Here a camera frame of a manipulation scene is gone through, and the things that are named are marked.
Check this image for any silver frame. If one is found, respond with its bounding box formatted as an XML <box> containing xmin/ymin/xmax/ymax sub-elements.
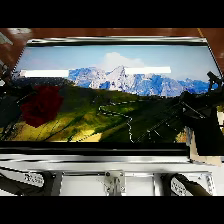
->
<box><xmin>0</xmin><ymin>153</ymin><xmax>224</xmax><ymax>197</ymax></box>

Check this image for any red T-shirt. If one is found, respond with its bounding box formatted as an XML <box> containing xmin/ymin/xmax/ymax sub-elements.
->
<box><xmin>19</xmin><ymin>84</ymin><xmax>65</xmax><ymax>129</ymax></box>

